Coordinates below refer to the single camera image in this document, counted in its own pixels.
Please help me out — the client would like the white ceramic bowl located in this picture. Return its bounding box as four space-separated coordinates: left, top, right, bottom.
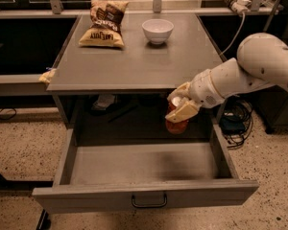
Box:
142 19 174 45

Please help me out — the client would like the black drawer handle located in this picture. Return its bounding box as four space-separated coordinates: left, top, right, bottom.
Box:
131 194 168 209

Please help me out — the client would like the white power strip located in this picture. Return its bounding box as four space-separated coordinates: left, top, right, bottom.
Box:
224 0 250 15

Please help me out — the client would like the grey cabinet with top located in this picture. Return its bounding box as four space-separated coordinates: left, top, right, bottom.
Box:
46 12 238 129

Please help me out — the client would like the red coke can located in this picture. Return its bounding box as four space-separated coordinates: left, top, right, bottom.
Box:
165 97 188 134

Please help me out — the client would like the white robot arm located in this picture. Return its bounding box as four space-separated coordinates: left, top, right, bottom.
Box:
165 33 288 124

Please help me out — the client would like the black cable on left floor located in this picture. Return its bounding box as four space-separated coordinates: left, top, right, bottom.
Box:
0 107 17 121

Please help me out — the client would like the yellow brown chip bag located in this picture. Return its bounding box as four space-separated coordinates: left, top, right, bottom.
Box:
79 0 129 48

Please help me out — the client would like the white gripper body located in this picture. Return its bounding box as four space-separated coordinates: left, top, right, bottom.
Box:
188 69 225 108

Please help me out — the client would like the white power cable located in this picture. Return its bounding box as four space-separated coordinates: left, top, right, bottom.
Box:
218 11 247 57

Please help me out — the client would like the black cable bundle on floor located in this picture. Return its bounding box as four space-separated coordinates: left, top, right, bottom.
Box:
218 96 253 150

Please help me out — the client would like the grey open top drawer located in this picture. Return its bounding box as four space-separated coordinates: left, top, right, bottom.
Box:
33 119 258 214

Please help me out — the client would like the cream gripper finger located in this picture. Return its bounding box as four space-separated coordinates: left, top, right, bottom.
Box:
165 100 201 124
167 81 190 104

